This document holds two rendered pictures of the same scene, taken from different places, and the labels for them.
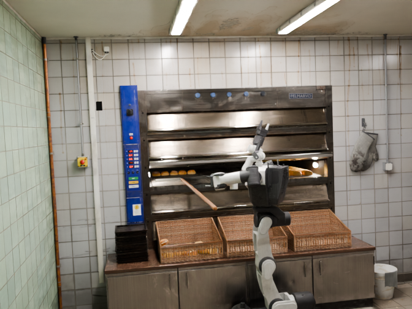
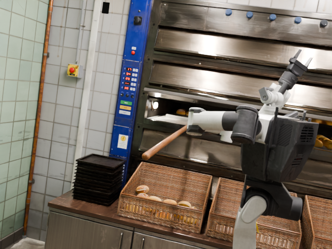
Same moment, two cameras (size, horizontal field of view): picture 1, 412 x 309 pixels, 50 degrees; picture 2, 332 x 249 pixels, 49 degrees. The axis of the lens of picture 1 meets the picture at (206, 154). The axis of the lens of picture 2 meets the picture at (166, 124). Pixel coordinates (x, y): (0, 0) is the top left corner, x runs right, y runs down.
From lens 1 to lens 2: 1.80 m
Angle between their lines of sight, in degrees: 21
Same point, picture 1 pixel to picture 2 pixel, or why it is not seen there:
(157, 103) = (174, 16)
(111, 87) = not seen: outside the picture
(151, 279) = (99, 230)
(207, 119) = (234, 46)
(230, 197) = not seen: hidden behind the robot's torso
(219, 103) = (256, 28)
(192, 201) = (192, 148)
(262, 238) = (244, 228)
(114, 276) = (58, 212)
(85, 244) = (62, 165)
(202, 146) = (220, 81)
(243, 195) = not seen: hidden behind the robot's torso
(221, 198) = (230, 154)
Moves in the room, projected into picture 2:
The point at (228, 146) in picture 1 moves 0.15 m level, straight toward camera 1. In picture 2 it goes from (255, 89) to (251, 87)
